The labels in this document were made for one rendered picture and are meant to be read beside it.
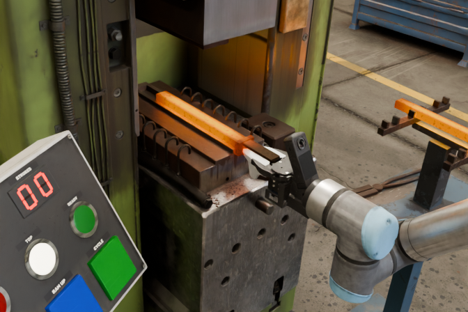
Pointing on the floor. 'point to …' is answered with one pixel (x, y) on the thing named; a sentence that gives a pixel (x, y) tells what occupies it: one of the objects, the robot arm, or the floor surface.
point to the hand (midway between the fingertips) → (251, 147)
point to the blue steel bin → (416, 0)
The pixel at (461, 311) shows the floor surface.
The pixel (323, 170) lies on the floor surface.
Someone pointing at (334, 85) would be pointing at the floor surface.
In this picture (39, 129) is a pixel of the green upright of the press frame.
